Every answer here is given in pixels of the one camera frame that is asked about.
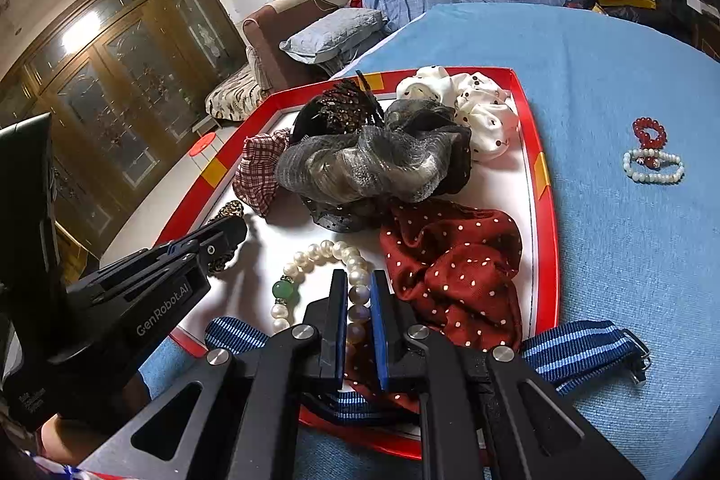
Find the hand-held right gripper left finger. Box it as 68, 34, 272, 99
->
84, 269, 350, 480

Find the black mesh scrunchie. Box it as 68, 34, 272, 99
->
439, 128, 473, 195

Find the leopard print hair tie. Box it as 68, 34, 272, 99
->
205, 200, 248, 275

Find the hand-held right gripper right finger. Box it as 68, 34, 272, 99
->
368, 269, 645, 480

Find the wooden wardrobe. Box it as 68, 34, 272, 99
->
0, 0, 248, 256

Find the black perforated hair clip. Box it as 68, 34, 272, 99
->
300, 190, 389, 234

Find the grey pillow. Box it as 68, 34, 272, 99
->
279, 8, 389, 65

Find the person's left forearm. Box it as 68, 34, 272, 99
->
0, 413, 122, 480

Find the floral cushion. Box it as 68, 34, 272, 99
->
203, 61, 276, 128

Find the black brown hair claw clip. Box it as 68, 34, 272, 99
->
291, 71, 386, 140

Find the brown sofa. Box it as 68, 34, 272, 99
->
242, 0, 361, 90

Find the pearl bracelet with green bead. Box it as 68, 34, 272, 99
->
271, 239, 377, 346

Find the red plaid scrunchie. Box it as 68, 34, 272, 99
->
233, 128, 293, 218

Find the white polka dot scrunchie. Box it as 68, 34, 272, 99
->
394, 65, 454, 107
453, 72, 519, 161

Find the dark red polka dot scrunchie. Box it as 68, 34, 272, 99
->
343, 202, 525, 405

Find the blue striped strap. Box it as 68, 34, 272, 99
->
203, 316, 653, 427

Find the red bead bracelet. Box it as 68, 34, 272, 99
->
631, 116, 670, 150

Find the red stool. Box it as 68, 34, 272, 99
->
188, 131, 219, 173

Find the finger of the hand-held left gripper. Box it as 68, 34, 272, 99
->
152, 217, 240, 253
101, 221, 248, 292

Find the white bead bracelet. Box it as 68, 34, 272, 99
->
622, 148, 686, 187

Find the red tray with white inside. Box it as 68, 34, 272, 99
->
154, 67, 560, 461

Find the grey shimmery scrunchie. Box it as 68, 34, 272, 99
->
274, 99, 473, 204

